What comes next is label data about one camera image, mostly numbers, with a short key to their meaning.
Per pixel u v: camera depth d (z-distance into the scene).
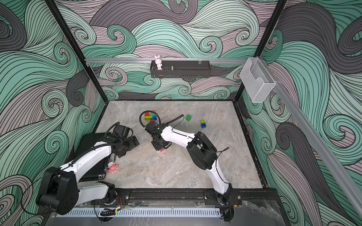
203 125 1.03
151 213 0.76
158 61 0.89
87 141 0.91
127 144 0.77
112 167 0.82
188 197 0.74
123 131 0.69
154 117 1.07
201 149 0.54
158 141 0.77
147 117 1.06
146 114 1.09
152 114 1.09
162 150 0.90
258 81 0.83
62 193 0.41
